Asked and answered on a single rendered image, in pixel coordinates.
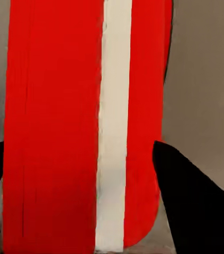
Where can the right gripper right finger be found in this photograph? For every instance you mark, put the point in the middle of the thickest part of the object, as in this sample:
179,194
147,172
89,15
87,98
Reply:
193,202

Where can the radio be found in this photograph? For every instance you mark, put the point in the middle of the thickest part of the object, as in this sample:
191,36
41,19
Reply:
83,107

